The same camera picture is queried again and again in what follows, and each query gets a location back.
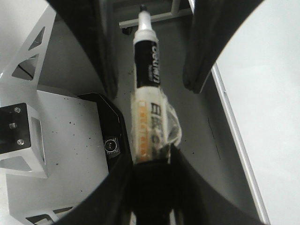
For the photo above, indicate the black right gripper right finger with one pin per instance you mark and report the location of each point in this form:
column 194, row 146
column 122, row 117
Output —
column 214, row 23

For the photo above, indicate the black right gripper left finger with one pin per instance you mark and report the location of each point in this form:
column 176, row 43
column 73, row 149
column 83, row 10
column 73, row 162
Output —
column 84, row 19

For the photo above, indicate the black and white whiteboard marker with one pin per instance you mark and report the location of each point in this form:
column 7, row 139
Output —
column 155, row 124

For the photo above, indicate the grey whiteboard stand foot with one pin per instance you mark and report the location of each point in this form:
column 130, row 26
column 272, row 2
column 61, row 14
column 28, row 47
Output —
column 160, row 10

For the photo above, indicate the white whiteboard with aluminium frame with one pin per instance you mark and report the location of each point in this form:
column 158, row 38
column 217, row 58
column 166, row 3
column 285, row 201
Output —
column 253, row 101

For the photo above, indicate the black camera module on base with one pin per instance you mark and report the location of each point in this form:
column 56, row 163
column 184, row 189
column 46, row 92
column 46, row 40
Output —
column 114, row 133

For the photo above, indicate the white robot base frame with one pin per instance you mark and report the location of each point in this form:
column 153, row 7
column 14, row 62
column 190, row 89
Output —
column 51, row 148

